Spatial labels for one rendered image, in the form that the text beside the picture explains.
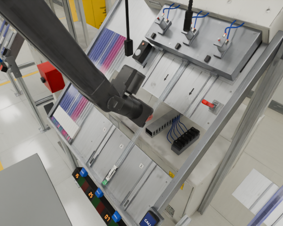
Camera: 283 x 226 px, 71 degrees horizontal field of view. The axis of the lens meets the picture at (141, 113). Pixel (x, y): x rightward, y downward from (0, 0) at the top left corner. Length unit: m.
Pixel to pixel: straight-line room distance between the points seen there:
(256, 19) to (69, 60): 0.47
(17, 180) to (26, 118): 1.31
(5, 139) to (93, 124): 1.44
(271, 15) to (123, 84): 0.40
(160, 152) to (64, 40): 0.74
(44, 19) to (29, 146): 1.75
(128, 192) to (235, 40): 0.57
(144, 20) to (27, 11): 0.62
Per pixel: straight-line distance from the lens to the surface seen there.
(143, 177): 0.68
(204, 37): 0.65
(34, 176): 1.04
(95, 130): 0.83
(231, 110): 0.60
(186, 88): 0.66
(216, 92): 0.63
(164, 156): 0.96
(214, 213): 1.57
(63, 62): 0.36
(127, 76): 0.50
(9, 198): 1.03
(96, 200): 0.82
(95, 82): 0.41
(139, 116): 0.59
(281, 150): 2.12
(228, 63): 0.59
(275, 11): 0.63
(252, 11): 0.64
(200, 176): 0.93
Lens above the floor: 1.41
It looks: 43 degrees down
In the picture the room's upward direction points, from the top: straight up
